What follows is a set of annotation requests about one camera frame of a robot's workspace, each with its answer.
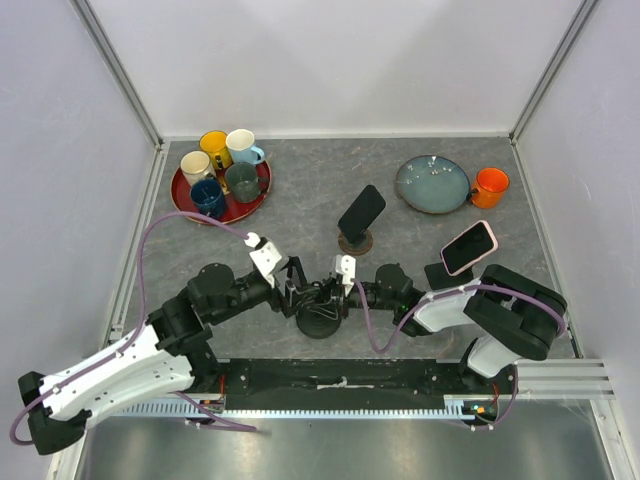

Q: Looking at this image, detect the black round base phone stand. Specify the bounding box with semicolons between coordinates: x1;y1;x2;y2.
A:
296;309;342;340

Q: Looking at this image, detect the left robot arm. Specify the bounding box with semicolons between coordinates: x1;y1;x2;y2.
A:
18;257;305;456

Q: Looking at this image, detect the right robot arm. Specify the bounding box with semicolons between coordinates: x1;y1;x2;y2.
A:
323;256;567;394

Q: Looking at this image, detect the black phone on wooden stand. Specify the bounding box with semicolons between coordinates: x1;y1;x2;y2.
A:
338;185;386;243

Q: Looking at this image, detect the pink cased phone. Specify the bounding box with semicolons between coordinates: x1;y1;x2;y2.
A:
440;220;498;276

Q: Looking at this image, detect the grey green mug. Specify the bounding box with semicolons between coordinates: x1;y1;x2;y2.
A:
225;163;269;204

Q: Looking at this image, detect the dark blue mug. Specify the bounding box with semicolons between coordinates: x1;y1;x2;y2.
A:
190;178;227;220

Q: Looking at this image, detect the red round tray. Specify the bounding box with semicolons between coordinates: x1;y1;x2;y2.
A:
170;161;272;224

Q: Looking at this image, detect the light blue mug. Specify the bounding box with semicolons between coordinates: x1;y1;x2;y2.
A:
226;129;265;165

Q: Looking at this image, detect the blue ceramic plate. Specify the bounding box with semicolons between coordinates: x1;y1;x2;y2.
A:
395;155;471;215

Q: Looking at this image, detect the cream white mug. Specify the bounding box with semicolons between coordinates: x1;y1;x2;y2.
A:
180;151;216;186

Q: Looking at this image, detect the yellow mug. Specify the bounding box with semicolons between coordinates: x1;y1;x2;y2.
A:
199;130;233;170

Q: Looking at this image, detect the orange mug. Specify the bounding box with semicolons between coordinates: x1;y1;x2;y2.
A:
470;167;510;209

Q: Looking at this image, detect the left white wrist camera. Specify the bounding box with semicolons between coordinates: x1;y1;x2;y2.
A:
244;232;288;289

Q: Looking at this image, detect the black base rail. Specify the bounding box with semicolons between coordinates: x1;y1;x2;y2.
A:
214;357;481;412

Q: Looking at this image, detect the white cable duct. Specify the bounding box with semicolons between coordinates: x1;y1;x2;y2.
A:
111;396;476;421

